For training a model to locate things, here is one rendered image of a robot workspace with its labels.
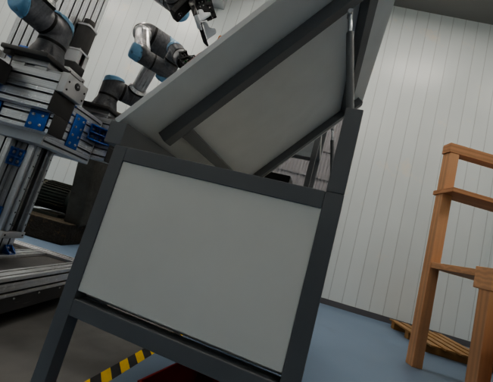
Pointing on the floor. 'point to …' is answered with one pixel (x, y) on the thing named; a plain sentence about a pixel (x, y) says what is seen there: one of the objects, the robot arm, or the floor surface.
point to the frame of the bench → (319, 255)
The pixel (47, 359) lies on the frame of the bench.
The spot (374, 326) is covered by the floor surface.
